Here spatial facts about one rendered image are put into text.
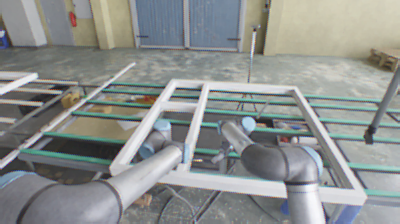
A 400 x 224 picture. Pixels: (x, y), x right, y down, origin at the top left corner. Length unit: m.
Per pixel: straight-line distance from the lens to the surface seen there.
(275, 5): 7.12
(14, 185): 0.56
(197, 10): 7.45
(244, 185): 1.26
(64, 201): 0.48
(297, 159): 0.79
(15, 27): 10.84
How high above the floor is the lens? 1.89
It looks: 28 degrees down
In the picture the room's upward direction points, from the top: straight up
